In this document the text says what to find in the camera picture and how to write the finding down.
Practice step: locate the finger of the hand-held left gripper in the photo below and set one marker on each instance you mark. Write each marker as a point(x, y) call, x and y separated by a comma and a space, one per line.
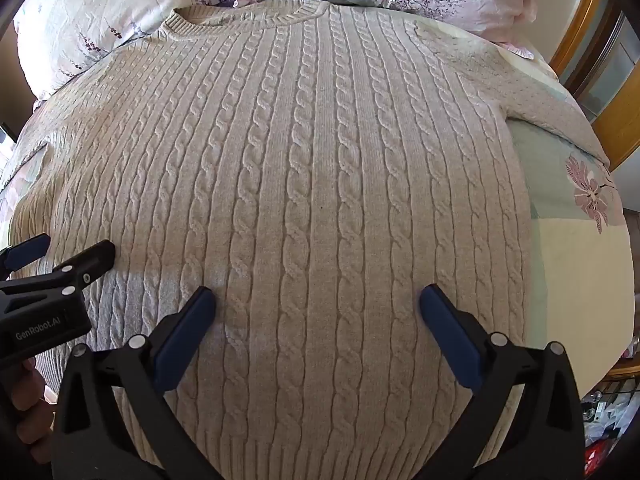
point(27, 252)
point(87, 260)

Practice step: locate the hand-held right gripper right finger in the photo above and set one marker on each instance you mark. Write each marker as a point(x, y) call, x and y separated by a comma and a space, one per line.
point(447, 332)

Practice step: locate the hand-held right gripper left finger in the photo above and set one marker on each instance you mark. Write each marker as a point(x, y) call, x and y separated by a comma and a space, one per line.
point(182, 332)

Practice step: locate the person's left hand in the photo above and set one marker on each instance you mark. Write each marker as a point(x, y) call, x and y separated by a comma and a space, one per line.
point(30, 405)

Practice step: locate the floral bed quilt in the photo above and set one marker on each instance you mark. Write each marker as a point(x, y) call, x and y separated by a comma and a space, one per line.
point(575, 260)

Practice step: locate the clutter of bags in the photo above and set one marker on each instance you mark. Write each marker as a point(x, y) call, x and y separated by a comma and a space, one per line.
point(607, 412)

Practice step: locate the wooden wardrobe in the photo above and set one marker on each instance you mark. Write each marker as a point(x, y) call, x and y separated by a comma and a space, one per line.
point(600, 70)

